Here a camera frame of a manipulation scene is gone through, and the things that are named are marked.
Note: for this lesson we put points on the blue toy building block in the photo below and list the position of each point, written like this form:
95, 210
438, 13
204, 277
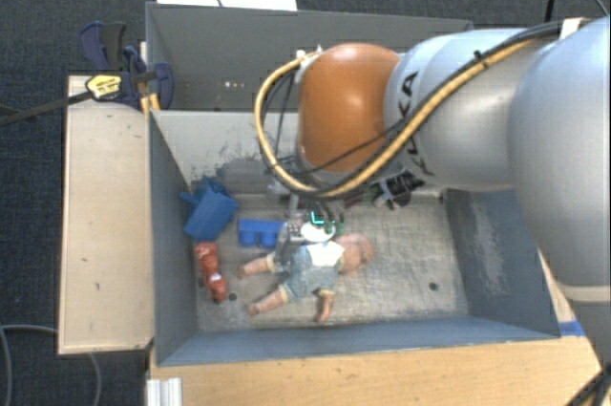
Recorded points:
255, 233

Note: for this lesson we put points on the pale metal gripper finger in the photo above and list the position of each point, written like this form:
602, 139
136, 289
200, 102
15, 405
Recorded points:
282, 260
294, 236

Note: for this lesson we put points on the doll in blue overalls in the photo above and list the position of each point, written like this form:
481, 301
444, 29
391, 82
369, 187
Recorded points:
315, 275

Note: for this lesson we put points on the black cylinder on white bracket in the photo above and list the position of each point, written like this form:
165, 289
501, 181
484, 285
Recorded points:
397, 190

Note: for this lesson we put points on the pale wood board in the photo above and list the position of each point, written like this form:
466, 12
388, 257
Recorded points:
107, 227

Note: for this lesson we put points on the blue plastic toy scoop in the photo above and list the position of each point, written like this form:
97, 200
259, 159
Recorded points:
209, 213

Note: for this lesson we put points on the red-brown toy animal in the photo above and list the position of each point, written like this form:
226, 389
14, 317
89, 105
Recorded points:
210, 270

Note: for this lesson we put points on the grey metal bin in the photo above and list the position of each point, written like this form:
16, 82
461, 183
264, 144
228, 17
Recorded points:
406, 261

